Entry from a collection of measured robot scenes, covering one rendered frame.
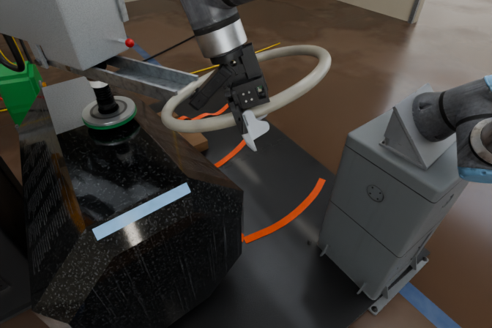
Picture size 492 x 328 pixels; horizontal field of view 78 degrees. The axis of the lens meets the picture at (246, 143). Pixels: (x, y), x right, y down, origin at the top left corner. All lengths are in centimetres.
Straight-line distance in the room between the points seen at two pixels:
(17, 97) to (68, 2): 188
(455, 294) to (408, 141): 106
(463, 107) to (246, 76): 79
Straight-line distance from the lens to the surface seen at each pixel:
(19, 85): 292
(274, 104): 64
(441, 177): 127
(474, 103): 118
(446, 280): 210
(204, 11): 56
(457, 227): 237
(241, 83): 60
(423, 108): 127
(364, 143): 129
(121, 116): 136
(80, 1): 116
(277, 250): 187
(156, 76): 117
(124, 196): 109
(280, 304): 175
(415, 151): 124
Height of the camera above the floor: 163
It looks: 40 degrees down
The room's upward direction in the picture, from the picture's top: straight up
